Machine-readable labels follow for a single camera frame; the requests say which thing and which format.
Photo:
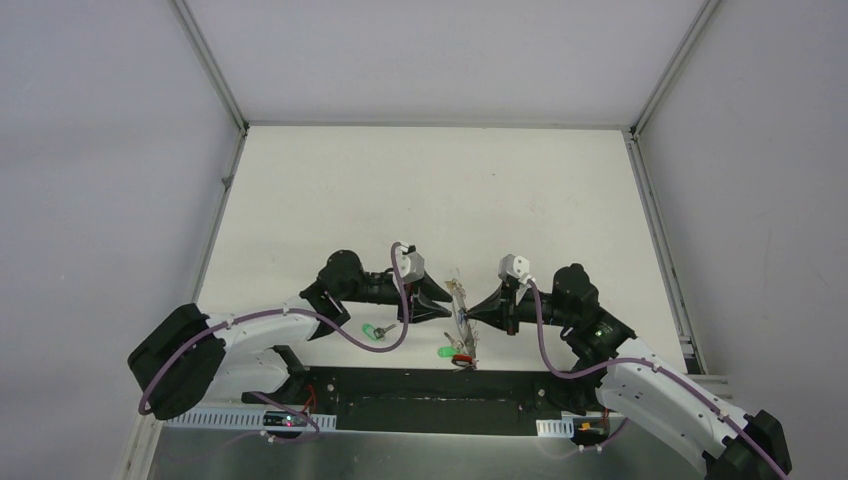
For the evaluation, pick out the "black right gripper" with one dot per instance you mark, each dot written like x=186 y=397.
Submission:
x=507 y=317

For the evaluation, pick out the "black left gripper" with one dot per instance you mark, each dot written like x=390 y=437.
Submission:
x=411 y=299

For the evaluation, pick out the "large green tag key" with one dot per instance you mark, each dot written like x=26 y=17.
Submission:
x=455 y=347

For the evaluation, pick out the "red tag key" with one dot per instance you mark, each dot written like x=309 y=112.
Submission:
x=462 y=361

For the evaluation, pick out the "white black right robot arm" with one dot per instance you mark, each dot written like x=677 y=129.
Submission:
x=581 y=341

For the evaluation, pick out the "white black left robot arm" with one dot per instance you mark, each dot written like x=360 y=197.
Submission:
x=192 y=356

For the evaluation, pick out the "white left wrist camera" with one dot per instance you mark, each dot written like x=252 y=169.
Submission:
x=407 y=263

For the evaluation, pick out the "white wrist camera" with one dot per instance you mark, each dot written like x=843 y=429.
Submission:
x=407 y=263
x=514 y=266

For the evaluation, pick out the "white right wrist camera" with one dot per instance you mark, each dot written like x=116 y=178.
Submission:
x=514 y=266

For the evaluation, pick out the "black robot base mount plate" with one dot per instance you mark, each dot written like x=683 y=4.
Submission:
x=478 y=402

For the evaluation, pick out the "white slotted cable duct right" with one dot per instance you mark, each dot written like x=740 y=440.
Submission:
x=555 y=428

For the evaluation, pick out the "white slotted cable duct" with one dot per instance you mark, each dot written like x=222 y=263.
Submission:
x=555 y=428
x=251 y=419

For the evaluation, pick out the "aluminium frame rail right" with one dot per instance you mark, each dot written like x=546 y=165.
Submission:
x=645 y=169

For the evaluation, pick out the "aluminium frame rail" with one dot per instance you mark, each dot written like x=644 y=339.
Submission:
x=645 y=169
x=223 y=146

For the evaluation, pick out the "white slotted cable duct left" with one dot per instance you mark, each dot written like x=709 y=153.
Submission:
x=251 y=419

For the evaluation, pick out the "aluminium frame rail left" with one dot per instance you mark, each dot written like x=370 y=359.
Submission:
x=223 y=146

